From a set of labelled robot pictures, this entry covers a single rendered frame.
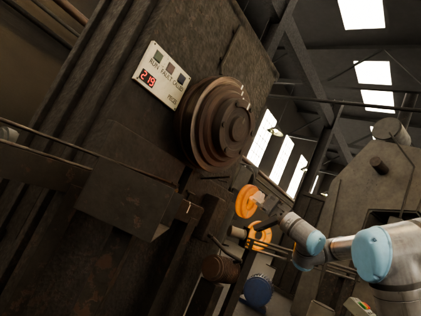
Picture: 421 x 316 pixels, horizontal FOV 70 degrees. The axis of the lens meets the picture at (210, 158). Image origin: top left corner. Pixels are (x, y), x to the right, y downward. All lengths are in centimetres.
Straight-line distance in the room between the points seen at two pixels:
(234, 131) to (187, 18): 55
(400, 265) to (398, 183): 313
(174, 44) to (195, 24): 16
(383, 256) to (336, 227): 320
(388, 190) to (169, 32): 311
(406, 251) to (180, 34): 116
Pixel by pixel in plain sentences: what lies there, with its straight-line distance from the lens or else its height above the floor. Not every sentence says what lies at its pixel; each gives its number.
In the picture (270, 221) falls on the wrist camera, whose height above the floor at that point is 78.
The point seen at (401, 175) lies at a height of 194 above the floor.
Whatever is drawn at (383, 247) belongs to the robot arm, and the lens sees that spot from 77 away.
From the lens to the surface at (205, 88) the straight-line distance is 134.
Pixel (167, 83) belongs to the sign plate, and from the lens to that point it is 136.
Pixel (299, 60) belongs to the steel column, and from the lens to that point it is 807.
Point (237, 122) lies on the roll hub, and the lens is 139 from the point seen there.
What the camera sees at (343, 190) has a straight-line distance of 407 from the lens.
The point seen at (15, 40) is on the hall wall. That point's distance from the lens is 733.
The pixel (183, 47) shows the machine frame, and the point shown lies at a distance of 145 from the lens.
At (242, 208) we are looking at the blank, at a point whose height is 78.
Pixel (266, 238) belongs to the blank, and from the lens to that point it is 173.
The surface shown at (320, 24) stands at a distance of 1107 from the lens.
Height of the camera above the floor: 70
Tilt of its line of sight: 10 degrees up
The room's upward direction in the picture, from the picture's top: 24 degrees clockwise
